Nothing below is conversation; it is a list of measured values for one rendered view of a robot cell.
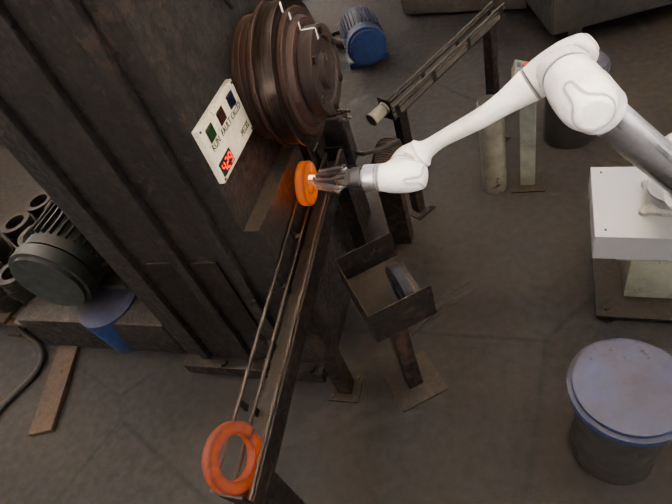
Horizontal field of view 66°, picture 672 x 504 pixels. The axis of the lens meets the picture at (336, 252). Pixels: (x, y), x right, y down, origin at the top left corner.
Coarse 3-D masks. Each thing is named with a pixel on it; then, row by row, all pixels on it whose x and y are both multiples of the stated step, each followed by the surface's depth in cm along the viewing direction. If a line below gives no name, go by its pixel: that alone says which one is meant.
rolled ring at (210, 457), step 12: (216, 432) 135; (228, 432) 136; (240, 432) 139; (252, 432) 142; (216, 444) 133; (252, 444) 142; (204, 456) 132; (216, 456) 132; (252, 456) 142; (204, 468) 131; (216, 468) 131; (252, 468) 140; (216, 480) 130; (228, 480) 133; (240, 480) 136; (228, 492) 132; (240, 492) 135
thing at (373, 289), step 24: (384, 240) 168; (336, 264) 164; (360, 264) 170; (384, 264) 173; (360, 288) 169; (384, 288) 167; (360, 312) 163; (384, 312) 148; (408, 312) 152; (432, 312) 157; (384, 336) 155; (408, 336) 182; (408, 360) 192; (408, 384) 204; (432, 384) 205; (408, 408) 201
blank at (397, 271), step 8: (392, 264) 155; (392, 272) 151; (400, 272) 151; (392, 280) 158; (400, 280) 150; (408, 280) 149; (392, 288) 164; (400, 288) 150; (408, 288) 149; (400, 296) 158
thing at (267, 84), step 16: (288, 0) 160; (272, 16) 150; (256, 32) 151; (272, 32) 149; (256, 48) 150; (272, 48) 149; (256, 64) 151; (272, 64) 149; (256, 80) 152; (272, 80) 150; (272, 96) 153; (272, 112) 157; (288, 112) 159; (272, 128) 162; (288, 128) 160; (304, 144) 170
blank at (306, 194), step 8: (296, 168) 174; (304, 168) 173; (312, 168) 180; (296, 176) 172; (304, 176) 173; (296, 184) 172; (304, 184) 173; (296, 192) 173; (304, 192) 173; (312, 192) 180; (304, 200) 175; (312, 200) 180
